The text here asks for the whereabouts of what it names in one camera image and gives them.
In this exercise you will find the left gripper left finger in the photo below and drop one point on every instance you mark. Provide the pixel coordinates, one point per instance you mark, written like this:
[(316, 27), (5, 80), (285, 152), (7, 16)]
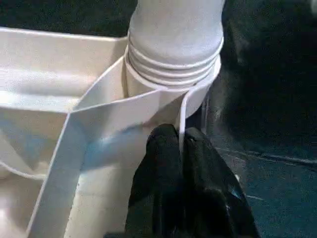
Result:
[(158, 188)]

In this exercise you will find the white plastic table leg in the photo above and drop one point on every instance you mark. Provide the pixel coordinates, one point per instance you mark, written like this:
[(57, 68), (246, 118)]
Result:
[(173, 29)]

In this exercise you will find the white plastic table top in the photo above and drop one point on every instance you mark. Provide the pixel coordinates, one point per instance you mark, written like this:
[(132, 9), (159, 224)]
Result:
[(49, 74)]

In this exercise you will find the black work mat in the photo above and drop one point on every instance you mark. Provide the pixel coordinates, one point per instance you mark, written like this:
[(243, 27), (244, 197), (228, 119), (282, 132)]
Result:
[(267, 99)]

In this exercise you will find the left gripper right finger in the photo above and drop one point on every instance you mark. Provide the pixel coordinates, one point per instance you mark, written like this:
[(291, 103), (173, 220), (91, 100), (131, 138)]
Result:
[(213, 198)]

